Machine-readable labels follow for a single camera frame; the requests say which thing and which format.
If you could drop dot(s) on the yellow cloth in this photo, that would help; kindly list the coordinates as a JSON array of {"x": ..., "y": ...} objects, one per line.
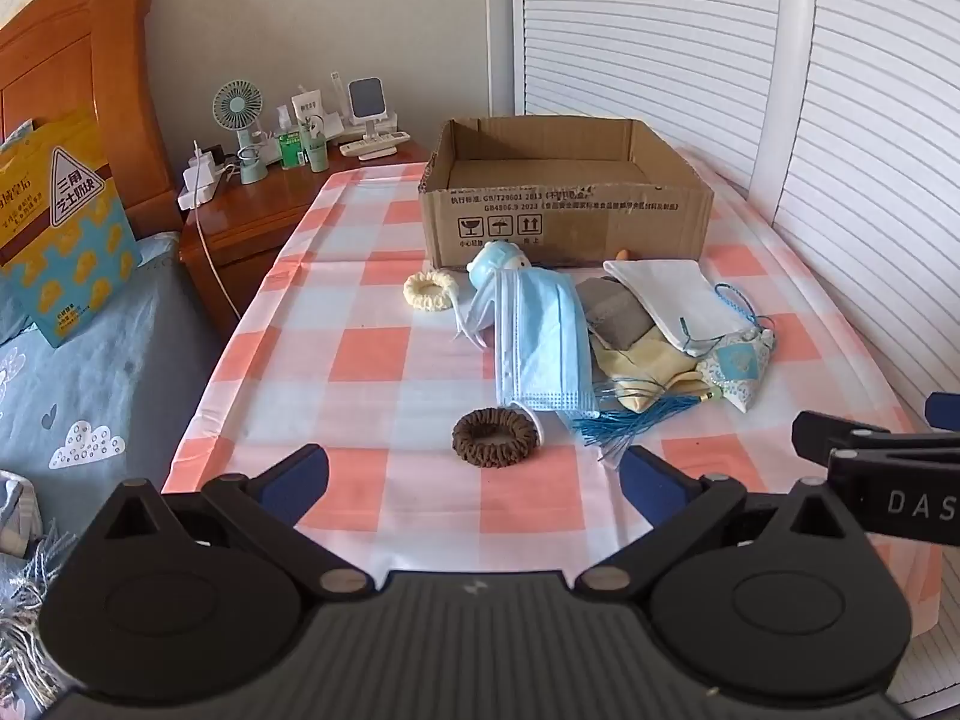
[{"x": 637, "y": 375}]

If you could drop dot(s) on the white fringed cloth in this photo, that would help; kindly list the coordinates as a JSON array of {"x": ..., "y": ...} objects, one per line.
[{"x": 26, "y": 615}]

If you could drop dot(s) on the white face mask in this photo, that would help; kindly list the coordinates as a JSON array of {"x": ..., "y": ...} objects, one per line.
[{"x": 675, "y": 296}]

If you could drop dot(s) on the pink checked tablecloth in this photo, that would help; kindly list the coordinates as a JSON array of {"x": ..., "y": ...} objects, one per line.
[{"x": 375, "y": 360}]

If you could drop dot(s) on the white pouch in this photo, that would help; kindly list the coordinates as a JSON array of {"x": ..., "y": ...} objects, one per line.
[{"x": 307, "y": 106}]

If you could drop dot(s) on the toy figure with blue cap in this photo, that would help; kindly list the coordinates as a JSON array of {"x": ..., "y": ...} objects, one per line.
[{"x": 499, "y": 259}]

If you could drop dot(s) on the white phone stand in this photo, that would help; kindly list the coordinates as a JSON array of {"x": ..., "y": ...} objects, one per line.
[{"x": 367, "y": 101}]

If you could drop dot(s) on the white power strip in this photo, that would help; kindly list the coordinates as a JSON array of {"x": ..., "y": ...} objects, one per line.
[{"x": 201, "y": 191}]

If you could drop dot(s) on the white remote control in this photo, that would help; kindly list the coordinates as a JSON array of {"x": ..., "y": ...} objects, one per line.
[{"x": 375, "y": 144}]

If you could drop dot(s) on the green bottle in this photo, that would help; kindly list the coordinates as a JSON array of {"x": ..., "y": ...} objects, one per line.
[{"x": 291, "y": 151}]

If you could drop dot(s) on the blue face mask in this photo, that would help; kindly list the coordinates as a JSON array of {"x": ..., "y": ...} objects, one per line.
[{"x": 541, "y": 337}]

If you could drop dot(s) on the patterned sachet pouch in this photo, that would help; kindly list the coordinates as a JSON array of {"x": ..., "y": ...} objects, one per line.
[{"x": 739, "y": 367}]

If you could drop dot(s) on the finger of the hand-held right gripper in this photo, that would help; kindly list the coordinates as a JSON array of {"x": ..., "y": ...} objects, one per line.
[
  {"x": 832, "y": 435},
  {"x": 943, "y": 409}
]

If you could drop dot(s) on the green desk fan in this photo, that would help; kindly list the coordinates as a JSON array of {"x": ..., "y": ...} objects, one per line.
[{"x": 240, "y": 109}]

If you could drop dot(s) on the blue tassel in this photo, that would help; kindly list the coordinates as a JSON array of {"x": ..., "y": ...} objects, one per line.
[{"x": 622, "y": 427}]

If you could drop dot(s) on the white slim stick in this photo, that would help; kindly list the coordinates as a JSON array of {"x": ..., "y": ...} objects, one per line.
[{"x": 337, "y": 94}]

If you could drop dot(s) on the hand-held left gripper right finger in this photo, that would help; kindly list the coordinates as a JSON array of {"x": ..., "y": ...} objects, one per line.
[{"x": 651, "y": 487}]

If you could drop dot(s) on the white charger plug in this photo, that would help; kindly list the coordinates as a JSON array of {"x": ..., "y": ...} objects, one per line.
[{"x": 199, "y": 165}]

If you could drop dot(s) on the wooden bed headboard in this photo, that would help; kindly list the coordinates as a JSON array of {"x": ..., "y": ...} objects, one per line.
[{"x": 82, "y": 75}]

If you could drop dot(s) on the black plug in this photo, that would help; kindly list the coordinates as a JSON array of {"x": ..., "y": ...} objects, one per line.
[{"x": 214, "y": 155}]

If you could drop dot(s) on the blue-grey bed blanket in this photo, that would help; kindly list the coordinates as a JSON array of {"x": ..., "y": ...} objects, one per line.
[{"x": 112, "y": 390}]

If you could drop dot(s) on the brown cardboard box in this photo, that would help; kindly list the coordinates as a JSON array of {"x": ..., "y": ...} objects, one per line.
[{"x": 570, "y": 187}]

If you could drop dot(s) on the wooden nightstand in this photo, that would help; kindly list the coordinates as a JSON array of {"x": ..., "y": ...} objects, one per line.
[{"x": 247, "y": 240}]

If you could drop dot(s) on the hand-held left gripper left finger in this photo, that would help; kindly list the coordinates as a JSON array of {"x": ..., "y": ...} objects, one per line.
[{"x": 298, "y": 481}]

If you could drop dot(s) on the cream scrunchie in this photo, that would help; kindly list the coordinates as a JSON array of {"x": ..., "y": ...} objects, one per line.
[{"x": 431, "y": 290}]

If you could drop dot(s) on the brown scrunchie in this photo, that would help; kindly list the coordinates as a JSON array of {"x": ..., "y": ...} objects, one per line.
[{"x": 491, "y": 436}]

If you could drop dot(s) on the white louvered closet door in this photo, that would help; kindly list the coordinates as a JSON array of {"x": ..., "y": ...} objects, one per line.
[
  {"x": 877, "y": 165},
  {"x": 645, "y": 22}
]

